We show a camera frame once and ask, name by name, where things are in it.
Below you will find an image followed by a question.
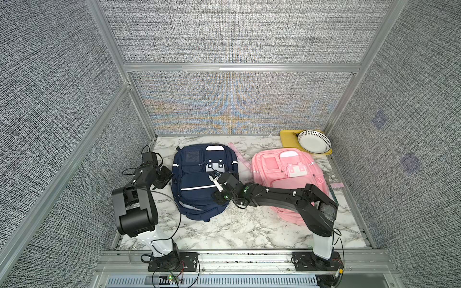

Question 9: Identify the white dotted bowl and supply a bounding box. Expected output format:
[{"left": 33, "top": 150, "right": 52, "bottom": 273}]
[{"left": 297, "top": 130, "right": 331, "bottom": 154}]

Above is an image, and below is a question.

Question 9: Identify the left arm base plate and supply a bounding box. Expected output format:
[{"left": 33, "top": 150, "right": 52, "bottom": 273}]
[{"left": 146, "top": 252, "right": 199, "bottom": 272}]

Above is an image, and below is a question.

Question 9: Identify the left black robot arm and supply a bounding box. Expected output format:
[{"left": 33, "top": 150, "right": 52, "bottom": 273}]
[{"left": 112, "top": 151, "right": 174, "bottom": 258}]

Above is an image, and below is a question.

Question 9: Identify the pink backpack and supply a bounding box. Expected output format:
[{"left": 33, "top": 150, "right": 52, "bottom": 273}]
[{"left": 251, "top": 148, "right": 331, "bottom": 226}]

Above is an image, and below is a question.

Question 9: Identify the yellow tray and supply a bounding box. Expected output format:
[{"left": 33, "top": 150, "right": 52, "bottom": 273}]
[{"left": 280, "top": 130, "right": 333, "bottom": 155}]

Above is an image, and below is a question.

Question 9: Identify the navy blue backpack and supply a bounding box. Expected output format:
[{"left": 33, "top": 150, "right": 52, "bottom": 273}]
[{"left": 171, "top": 144, "right": 238, "bottom": 222}]

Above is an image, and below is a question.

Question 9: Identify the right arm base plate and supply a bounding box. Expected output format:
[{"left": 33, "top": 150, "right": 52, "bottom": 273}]
[{"left": 291, "top": 252, "right": 344, "bottom": 272}]

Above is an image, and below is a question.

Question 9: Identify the white vented cable duct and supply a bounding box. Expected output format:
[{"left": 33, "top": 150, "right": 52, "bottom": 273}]
[{"left": 103, "top": 274, "right": 319, "bottom": 288}]

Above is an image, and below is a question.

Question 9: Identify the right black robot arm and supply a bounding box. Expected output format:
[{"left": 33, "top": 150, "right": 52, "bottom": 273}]
[{"left": 209, "top": 170, "right": 338, "bottom": 261}]

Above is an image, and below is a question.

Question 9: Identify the green pen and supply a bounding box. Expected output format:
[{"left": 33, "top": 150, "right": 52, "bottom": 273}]
[{"left": 330, "top": 189, "right": 339, "bottom": 206}]

